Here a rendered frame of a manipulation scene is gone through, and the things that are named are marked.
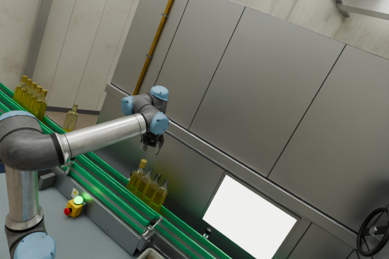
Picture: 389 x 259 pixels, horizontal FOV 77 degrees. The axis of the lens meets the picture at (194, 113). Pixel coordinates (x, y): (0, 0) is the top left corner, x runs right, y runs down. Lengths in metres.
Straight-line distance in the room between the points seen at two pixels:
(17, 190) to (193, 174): 0.84
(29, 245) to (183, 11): 1.25
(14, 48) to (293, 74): 3.49
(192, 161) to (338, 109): 0.78
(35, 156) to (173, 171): 0.89
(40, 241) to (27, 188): 0.19
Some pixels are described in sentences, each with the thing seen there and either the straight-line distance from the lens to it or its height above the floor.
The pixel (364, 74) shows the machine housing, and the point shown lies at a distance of 1.30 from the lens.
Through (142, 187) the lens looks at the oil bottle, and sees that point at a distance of 1.46.
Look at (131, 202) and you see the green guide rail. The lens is 1.49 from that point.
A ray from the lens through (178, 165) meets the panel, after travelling 1.47.
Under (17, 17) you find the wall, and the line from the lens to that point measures 3.92.
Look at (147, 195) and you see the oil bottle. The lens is 1.45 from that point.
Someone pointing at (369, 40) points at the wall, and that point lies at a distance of 11.44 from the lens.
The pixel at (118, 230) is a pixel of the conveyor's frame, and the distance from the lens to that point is 1.49.
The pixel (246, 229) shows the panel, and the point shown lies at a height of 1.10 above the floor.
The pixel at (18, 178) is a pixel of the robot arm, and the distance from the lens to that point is 0.96.
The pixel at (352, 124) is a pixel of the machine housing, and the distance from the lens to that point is 1.30.
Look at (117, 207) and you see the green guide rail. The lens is 1.46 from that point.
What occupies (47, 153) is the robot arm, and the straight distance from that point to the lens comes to 0.76.
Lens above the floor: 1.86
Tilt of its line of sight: 15 degrees down
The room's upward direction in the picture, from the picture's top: 25 degrees clockwise
